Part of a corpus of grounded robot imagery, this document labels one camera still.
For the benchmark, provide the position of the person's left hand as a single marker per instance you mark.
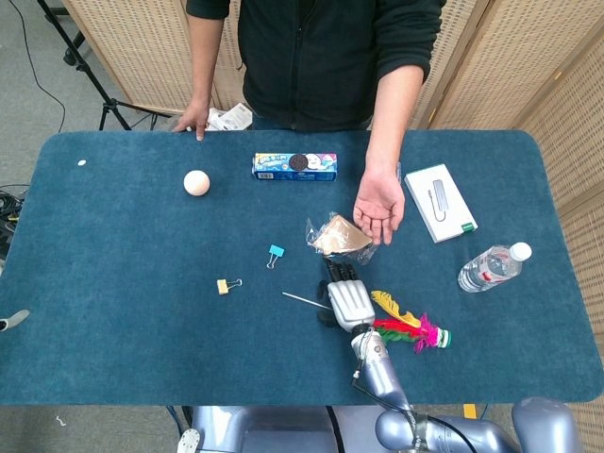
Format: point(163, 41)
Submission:
point(380, 207)

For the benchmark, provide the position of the robot right five-finger hand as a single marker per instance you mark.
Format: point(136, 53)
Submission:
point(351, 302)

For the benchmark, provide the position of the robot left five-finger hand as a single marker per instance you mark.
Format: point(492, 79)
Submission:
point(15, 318)

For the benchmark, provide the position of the person's right hand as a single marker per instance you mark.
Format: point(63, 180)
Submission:
point(196, 115)

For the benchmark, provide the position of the person's left forearm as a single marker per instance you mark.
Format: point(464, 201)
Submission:
point(394, 118)

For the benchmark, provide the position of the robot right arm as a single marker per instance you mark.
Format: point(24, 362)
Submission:
point(382, 373)

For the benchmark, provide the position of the person's right forearm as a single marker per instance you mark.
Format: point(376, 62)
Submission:
point(204, 61)

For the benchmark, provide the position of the person's blue jeans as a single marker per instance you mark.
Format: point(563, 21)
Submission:
point(264, 123)

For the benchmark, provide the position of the person's black jacket torso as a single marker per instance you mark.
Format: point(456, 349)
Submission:
point(321, 61)

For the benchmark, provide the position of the white printed packets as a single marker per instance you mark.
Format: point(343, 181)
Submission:
point(231, 118)

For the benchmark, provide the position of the clear-wrapped brown snack packet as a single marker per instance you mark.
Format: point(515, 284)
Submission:
point(340, 238)

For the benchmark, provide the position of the white adapter product box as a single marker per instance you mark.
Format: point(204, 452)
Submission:
point(441, 203)

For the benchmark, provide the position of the pale peach ball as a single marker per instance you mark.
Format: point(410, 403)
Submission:
point(196, 183)

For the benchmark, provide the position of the colourful feather shuttlecock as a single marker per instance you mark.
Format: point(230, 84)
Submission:
point(420, 330)

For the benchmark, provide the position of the woven rattan folding screen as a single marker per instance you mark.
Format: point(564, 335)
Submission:
point(528, 71)
point(141, 52)

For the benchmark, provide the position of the teal binder clip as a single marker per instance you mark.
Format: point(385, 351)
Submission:
point(276, 250)

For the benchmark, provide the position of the blue cookie box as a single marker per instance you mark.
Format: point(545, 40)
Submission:
point(295, 166)

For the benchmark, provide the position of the black tripod stand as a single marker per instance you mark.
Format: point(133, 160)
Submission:
point(96, 85)

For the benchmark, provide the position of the red-label clear water bottle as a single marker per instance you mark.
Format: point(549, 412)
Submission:
point(491, 269)

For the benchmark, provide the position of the blue felt table mat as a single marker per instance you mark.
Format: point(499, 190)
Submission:
point(141, 330)

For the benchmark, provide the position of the yellow binder clip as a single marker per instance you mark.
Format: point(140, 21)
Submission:
point(222, 287)

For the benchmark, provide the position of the silver-blue robot torso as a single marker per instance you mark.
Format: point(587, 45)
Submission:
point(283, 431)

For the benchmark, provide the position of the yellow floor tape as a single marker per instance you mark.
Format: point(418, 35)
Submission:
point(469, 410)

